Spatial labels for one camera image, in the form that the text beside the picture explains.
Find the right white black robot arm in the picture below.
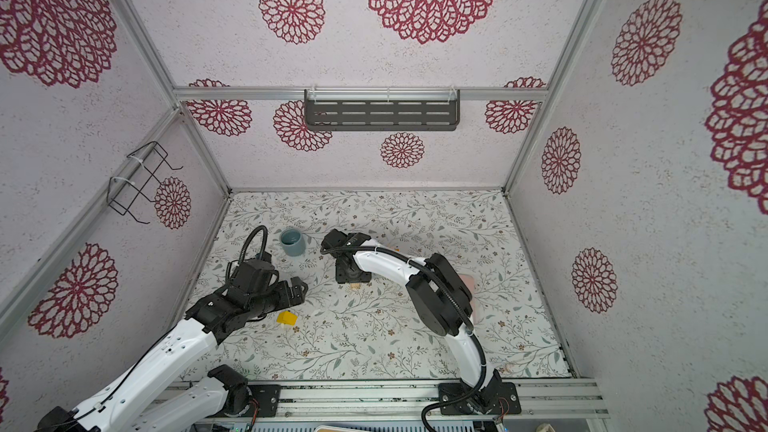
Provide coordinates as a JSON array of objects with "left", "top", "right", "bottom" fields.
[{"left": 321, "top": 229, "right": 502, "bottom": 413}]

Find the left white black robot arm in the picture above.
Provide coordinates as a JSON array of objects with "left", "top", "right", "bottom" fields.
[{"left": 37, "top": 259, "right": 308, "bottom": 431}]

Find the pink sponge block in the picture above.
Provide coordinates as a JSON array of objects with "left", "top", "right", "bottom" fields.
[{"left": 459, "top": 274, "right": 478, "bottom": 322}]

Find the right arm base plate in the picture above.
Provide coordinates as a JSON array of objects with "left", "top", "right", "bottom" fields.
[{"left": 438, "top": 382, "right": 522, "bottom": 416}]

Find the yellow wooden block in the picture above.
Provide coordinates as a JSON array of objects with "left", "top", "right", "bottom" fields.
[{"left": 276, "top": 310, "right": 298, "bottom": 327}]

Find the teal ceramic cup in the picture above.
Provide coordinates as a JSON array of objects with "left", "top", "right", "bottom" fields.
[{"left": 279, "top": 228, "right": 306, "bottom": 257}]

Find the dark grey wall shelf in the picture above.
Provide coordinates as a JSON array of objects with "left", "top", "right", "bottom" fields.
[{"left": 304, "top": 89, "right": 461, "bottom": 132}]

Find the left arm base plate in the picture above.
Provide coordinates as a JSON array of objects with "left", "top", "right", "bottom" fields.
[{"left": 210, "top": 384, "right": 282, "bottom": 420}]

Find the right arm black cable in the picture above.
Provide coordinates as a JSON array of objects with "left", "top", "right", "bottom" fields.
[{"left": 320, "top": 239, "right": 488, "bottom": 432}]

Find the aluminium front rail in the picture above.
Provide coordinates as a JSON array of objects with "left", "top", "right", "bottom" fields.
[{"left": 105, "top": 378, "right": 612, "bottom": 423}]

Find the black wire wall rack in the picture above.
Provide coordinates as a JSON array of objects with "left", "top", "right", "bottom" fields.
[{"left": 105, "top": 141, "right": 182, "bottom": 225}]

